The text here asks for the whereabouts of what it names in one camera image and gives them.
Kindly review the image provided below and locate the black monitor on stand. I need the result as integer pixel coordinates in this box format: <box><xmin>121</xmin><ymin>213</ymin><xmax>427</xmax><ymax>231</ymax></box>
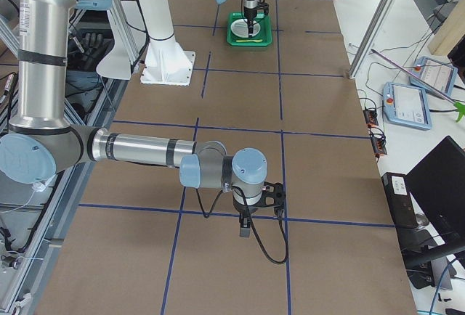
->
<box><xmin>397</xmin><ymin>136</ymin><xmax>464</xmax><ymax>290</ymax></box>

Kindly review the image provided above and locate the aluminium frame post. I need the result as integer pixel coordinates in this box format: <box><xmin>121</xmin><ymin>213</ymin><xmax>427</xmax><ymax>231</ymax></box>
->
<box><xmin>348</xmin><ymin>0</ymin><xmax>395</xmax><ymax>79</ymax></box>

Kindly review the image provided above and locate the white round plate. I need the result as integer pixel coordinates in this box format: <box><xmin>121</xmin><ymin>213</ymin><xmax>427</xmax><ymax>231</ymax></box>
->
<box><xmin>230</xmin><ymin>19</ymin><xmax>261</xmax><ymax>38</ymax></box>

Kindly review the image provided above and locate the yellow plastic spoon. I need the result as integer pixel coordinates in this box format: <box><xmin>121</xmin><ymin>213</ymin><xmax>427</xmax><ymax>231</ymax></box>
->
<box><xmin>235</xmin><ymin>39</ymin><xmax>263</xmax><ymax>44</ymax></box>

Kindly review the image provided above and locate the green-tipped grabber stick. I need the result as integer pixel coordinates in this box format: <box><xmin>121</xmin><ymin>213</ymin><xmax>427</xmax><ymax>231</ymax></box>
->
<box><xmin>370</xmin><ymin>49</ymin><xmax>465</xmax><ymax>124</ymax></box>

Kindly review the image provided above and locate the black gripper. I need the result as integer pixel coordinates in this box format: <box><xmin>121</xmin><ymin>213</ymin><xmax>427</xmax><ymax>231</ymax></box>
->
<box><xmin>233</xmin><ymin>194</ymin><xmax>259</xmax><ymax>238</ymax></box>
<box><xmin>243</xmin><ymin>7</ymin><xmax>256</xmax><ymax>38</ymax></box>

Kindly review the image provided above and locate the blue teach pendant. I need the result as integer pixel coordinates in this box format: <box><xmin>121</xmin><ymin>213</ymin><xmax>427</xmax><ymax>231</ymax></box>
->
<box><xmin>383</xmin><ymin>82</ymin><xmax>432</xmax><ymax>130</ymax></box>
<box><xmin>411</xmin><ymin>57</ymin><xmax>458</xmax><ymax>97</ymax></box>

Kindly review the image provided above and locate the far blue teach pendant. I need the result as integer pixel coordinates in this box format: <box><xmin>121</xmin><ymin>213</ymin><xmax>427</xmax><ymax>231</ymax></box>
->
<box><xmin>411</xmin><ymin>57</ymin><xmax>458</xmax><ymax>97</ymax></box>

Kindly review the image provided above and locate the orange connector board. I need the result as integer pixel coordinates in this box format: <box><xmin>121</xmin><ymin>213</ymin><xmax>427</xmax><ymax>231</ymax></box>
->
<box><xmin>370</xmin><ymin>134</ymin><xmax>387</xmax><ymax>158</ymax></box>
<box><xmin>363</xmin><ymin>109</ymin><xmax>379</xmax><ymax>127</ymax></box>

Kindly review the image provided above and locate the black computer box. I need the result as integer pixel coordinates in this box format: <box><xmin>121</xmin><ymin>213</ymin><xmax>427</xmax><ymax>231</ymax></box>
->
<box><xmin>381</xmin><ymin>172</ymin><xmax>418</xmax><ymax>229</ymax></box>

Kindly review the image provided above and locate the near blue teach pendant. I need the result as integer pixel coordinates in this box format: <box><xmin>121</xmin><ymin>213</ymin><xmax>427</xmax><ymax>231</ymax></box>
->
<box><xmin>383</xmin><ymin>82</ymin><xmax>432</xmax><ymax>130</ymax></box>

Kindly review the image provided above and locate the white camera pillar with base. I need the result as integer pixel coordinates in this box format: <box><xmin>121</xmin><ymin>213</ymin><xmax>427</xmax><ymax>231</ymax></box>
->
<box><xmin>139</xmin><ymin>0</ymin><xmax>195</xmax><ymax>86</ymax></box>

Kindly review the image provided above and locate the green plastic tray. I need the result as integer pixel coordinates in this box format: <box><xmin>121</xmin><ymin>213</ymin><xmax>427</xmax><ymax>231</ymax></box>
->
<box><xmin>227</xmin><ymin>12</ymin><xmax>272</xmax><ymax>47</ymax></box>

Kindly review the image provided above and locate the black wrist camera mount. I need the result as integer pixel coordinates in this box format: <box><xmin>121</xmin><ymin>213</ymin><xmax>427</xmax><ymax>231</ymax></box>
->
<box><xmin>257</xmin><ymin>0</ymin><xmax>269</xmax><ymax>17</ymax></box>
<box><xmin>262</xmin><ymin>182</ymin><xmax>286</xmax><ymax>218</ymax></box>

